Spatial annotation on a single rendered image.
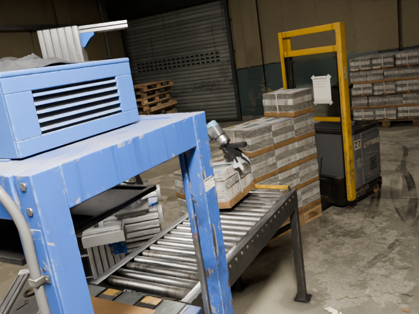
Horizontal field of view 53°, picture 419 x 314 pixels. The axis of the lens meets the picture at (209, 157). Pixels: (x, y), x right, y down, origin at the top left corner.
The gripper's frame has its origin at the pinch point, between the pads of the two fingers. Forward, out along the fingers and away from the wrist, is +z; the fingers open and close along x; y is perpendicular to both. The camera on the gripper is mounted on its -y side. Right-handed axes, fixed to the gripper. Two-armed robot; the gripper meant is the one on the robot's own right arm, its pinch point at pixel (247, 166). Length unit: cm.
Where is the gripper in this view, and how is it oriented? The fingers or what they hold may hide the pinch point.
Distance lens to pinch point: 257.7
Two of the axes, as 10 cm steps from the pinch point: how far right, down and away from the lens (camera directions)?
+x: -4.9, 2.9, -8.2
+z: 6.1, 7.9, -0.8
